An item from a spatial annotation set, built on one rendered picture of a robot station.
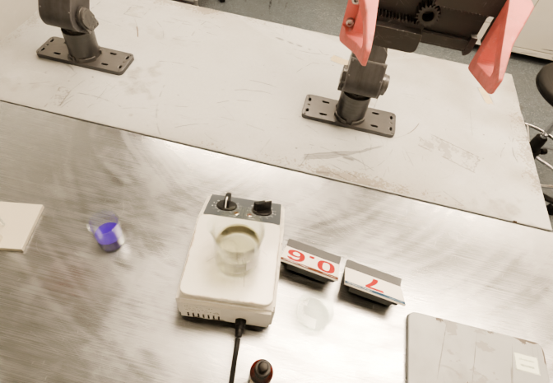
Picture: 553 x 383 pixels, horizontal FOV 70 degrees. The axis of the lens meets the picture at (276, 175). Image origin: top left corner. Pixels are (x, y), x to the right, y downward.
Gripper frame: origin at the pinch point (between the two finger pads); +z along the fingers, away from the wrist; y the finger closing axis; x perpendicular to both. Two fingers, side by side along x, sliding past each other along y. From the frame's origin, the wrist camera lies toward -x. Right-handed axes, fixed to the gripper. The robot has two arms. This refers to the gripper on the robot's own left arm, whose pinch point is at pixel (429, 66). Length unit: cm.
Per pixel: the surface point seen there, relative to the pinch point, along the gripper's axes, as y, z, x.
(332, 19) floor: -10, -237, 133
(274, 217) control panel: -9.8, -5.0, 34.7
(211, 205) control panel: -19.8, -4.8, 35.2
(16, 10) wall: -160, -124, 99
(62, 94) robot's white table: -59, -25, 41
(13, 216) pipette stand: -50, 3, 39
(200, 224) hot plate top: -19.5, 1.0, 31.4
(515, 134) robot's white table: 37, -44, 41
